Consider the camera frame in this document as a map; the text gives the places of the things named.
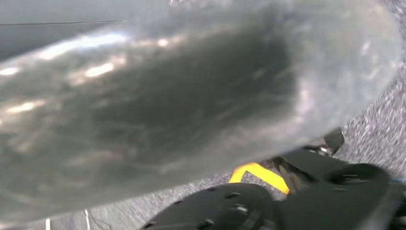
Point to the yellow floor tape marking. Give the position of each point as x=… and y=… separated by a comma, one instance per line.
x=263, y=176

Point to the black robot foot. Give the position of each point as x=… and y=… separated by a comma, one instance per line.
x=206, y=209

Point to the black robot leg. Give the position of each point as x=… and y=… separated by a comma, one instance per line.
x=333, y=203

